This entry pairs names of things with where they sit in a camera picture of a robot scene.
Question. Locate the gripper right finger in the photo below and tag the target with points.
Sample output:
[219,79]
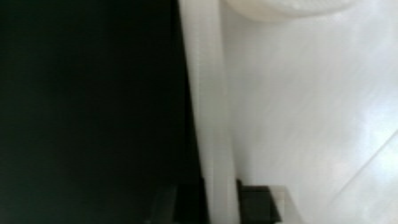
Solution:
[265,204]

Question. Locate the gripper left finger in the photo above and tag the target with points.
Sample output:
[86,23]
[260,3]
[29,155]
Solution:
[180,205]

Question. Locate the white square tabletop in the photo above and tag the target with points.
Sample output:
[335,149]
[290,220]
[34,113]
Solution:
[294,81]

